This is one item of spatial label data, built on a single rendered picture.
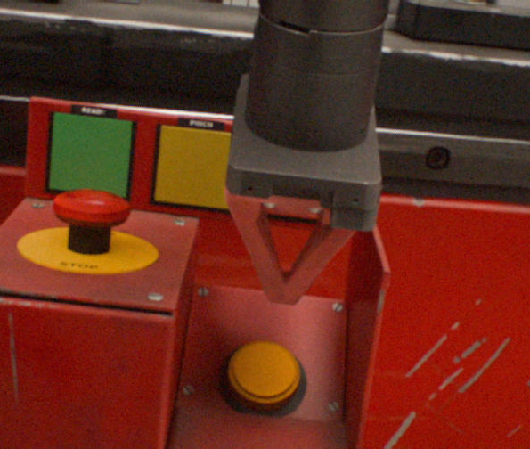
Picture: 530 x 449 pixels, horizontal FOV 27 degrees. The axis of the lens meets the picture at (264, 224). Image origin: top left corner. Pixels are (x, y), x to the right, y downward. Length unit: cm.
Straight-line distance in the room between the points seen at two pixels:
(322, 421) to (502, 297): 32
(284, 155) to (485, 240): 40
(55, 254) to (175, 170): 11
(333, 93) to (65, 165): 23
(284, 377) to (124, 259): 11
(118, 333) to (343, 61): 16
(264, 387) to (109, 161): 16
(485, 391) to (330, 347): 30
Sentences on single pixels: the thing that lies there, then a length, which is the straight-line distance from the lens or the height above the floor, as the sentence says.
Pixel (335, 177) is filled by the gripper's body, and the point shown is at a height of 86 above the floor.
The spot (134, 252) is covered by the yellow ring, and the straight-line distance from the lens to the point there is 58.
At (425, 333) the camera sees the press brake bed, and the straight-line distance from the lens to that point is 87.
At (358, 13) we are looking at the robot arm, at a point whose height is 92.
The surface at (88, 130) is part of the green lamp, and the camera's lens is 65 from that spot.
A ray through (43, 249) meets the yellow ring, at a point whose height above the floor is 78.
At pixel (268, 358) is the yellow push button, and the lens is 60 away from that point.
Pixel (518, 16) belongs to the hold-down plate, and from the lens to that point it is 90.
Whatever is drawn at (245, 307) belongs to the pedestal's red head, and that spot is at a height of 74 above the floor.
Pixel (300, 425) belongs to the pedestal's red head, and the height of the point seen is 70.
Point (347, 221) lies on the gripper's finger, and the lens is 48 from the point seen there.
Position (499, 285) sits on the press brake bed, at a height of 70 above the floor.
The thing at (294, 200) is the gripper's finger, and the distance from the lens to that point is 51.
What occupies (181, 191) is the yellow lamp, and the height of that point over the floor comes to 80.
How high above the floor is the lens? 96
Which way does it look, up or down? 16 degrees down
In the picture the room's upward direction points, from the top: 7 degrees clockwise
